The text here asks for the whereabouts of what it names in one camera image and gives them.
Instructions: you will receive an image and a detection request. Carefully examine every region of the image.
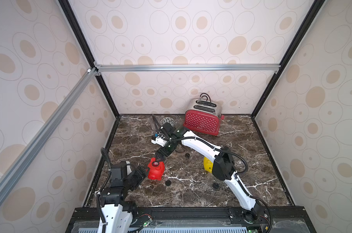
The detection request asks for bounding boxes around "red piggy bank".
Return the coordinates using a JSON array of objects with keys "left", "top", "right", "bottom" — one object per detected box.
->
[{"left": 148, "top": 157, "right": 165, "bottom": 181}]

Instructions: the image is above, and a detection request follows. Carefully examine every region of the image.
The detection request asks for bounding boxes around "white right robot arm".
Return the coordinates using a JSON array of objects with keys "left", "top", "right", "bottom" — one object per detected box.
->
[{"left": 148, "top": 118, "right": 273, "bottom": 228}]

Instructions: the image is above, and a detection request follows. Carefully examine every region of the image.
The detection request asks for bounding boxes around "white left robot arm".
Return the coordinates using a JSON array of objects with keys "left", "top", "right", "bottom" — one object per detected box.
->
[{"left": 96, "top": 148, "right": 148, "bottom": 233}]

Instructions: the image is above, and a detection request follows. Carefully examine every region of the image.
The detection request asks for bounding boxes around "yellow piggy bank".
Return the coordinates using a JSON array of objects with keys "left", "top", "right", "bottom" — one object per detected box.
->
[{"left": 203, "top": 157, "right": 213, "bottom": 173}]

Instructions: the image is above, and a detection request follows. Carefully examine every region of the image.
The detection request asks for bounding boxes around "floral patterned bowl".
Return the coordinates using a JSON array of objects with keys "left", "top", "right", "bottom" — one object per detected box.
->
[{"left": 160, "top": 117, "right": 176, "bottom": 127}]

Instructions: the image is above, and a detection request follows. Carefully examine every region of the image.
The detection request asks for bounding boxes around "clear drinking glass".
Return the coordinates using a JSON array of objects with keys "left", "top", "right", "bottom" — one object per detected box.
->
[{"left": 151, "top": 115, "right": 159, "bottom": 132}]

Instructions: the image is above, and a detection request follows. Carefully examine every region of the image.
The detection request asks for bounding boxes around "red polka dot toaster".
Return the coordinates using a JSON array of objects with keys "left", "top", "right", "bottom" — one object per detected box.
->
[{"left": 183, "top": 93, "right": 225, "bottom": 136}]

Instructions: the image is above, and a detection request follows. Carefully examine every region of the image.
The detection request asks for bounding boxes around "aluminium frame rail back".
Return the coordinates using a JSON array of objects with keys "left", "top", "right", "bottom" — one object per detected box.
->
[{"left": 96, "top": 64, "right": 281, "bottom": 72}]

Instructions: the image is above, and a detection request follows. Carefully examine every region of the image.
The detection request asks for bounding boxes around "aluminium frame rail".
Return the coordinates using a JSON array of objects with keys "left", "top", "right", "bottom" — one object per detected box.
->
[
  {"left": 96, "top": 64, "right": 281, "bottom": 72},
  {"left": 0, "top": 68, "right": 97, "bottom": 206}
]

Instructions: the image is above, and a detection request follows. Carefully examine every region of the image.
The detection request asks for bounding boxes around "aluminium frame rail left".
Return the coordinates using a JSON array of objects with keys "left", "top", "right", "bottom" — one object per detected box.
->
[{"left": 0, "top": 68, "right": 97, "bottom": 206}]

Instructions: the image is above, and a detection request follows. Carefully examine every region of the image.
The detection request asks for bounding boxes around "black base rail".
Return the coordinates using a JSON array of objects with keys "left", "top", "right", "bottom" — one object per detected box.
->
[{"left": 66, "top": 206, "right": 316, "bottom": 233}]

